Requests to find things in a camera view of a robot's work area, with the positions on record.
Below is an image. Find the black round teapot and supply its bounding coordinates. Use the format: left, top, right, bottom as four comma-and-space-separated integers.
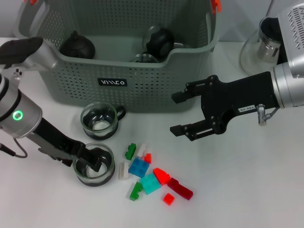
59, 30, 96, 59

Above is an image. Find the glass teapot black handle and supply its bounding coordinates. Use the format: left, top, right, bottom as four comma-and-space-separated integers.
239, 17, 289, 77

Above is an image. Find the white toy brick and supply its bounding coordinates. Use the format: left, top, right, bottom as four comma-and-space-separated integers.
118, 161, 130, 181
135, 143, 147, 158

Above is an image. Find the green toy brick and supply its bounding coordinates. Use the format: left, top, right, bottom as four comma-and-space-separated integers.
129, 181, 144, 201
124, 143, 137, 161

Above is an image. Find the glass teacup black base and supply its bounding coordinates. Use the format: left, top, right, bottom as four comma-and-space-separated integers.
142, 25, 176, 58
130, 53, 160, 64
80, 101, 126, 141
72, 142, 116, 188

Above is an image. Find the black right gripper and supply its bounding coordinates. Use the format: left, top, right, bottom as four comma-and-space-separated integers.
170, 70, 279, 142

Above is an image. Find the dark red toy brick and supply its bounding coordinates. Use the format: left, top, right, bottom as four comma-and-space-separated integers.
167, 177, 194, 201

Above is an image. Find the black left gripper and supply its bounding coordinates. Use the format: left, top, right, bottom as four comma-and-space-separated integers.
30, 117, 105, 173

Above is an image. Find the grey-green perforated storage bin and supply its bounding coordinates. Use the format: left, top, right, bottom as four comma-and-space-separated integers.
13, 0, 221, 114

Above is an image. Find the red square toy brick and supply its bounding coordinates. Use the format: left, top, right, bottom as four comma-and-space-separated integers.
162, 192, 176, 205

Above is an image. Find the cyan toy brick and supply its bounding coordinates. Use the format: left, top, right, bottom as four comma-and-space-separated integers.
139, 172, 162, 195

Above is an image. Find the blue toy brick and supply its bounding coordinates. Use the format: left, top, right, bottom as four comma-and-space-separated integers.
128, 157, 151, 178

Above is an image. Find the orange bin rim piece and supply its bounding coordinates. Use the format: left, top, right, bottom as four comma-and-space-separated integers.
210, 0, 223, 14

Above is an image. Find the red sloped toy brick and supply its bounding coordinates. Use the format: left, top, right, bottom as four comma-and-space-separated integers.
153, 167, 171, 186

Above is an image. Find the right wrist cable with plug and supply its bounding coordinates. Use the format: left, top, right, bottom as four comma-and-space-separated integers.
256, 103, 281, 127

